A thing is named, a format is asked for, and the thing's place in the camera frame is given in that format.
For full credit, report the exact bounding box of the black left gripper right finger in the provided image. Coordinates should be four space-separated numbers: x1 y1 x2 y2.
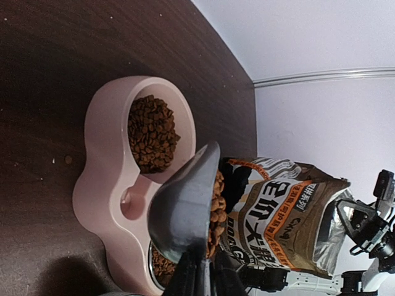
214 250 247 296

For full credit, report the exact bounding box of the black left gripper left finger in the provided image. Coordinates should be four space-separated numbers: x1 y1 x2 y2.
165 251 204 296

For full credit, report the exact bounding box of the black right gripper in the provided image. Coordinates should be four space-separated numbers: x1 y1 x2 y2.
336 199 394 256

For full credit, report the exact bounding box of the metal food scoop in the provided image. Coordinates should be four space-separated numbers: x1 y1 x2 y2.
148 141 222 265

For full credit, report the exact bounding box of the brown dog food bag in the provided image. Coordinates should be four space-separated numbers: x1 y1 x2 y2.
218 157 352 278

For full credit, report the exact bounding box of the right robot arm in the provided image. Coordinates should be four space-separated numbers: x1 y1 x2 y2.
240 200 394 295

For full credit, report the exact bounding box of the pink double pet feeder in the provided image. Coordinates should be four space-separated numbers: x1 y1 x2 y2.
72 76 196 295

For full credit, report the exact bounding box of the steel bowl insert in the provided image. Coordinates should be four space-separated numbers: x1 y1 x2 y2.
148 242 177 290

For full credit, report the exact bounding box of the brown kibble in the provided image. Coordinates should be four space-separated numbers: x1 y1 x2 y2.
128 95 180 174

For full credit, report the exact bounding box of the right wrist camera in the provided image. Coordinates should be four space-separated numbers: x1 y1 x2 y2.
373 170 394 213

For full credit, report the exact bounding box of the right rear aluminium post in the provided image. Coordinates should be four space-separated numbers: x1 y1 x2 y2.
252 67 394 89

